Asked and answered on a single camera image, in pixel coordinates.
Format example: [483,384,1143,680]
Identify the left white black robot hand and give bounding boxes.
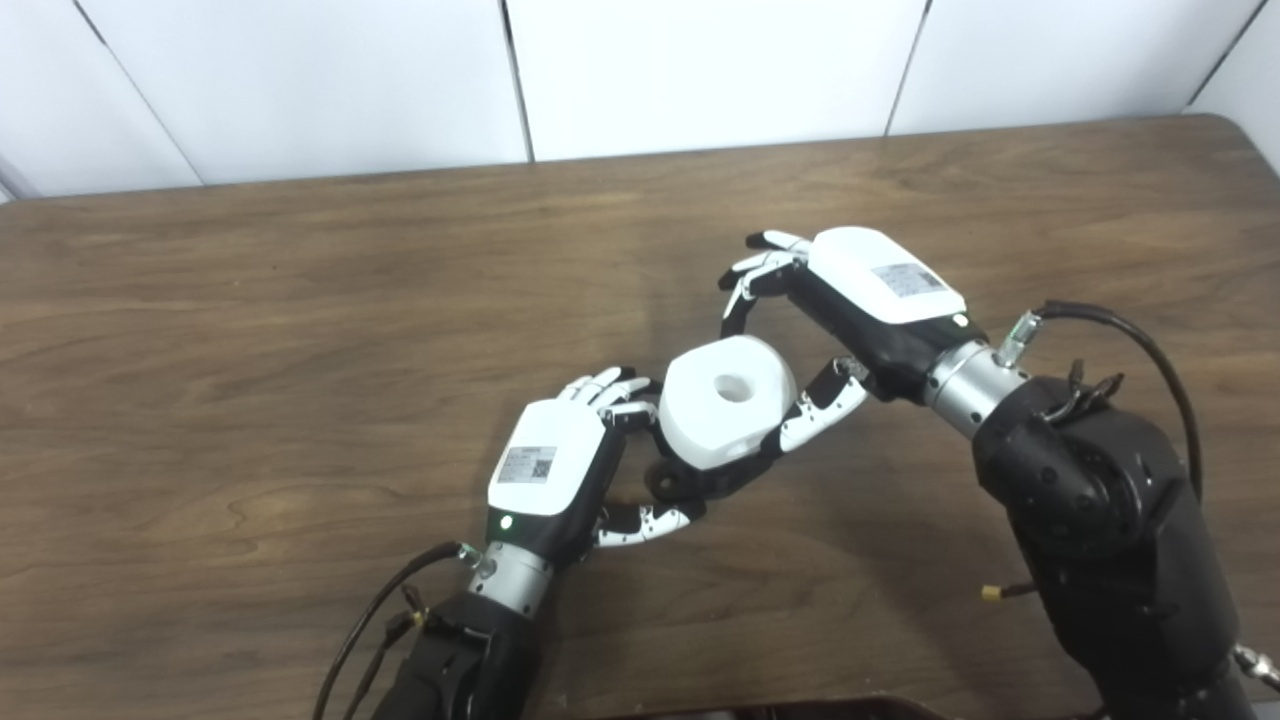
[485,366,707,567]

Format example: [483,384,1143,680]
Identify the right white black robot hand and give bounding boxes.
[718,226,987,457]

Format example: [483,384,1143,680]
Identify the black flanged holder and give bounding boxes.
[645,438,787,505]

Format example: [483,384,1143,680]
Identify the round white piece with holes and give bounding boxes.
[658,335,800,472]

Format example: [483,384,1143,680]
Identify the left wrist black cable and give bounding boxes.
[312,542,497,720]

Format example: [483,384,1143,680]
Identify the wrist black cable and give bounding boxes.
[993,300,1280,693]
[312,542,497,720]

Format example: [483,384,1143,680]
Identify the left arm thin black wire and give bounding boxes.
[343,584,433,720]

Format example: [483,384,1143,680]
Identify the arm thin black wire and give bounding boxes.
[1043,358,1127,427]
[343,584,433,720]

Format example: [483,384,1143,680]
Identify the right arm thin black wire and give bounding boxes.
[1043,358,1127,427]

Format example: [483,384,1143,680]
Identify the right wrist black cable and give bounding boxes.
[993,300,1280,693]

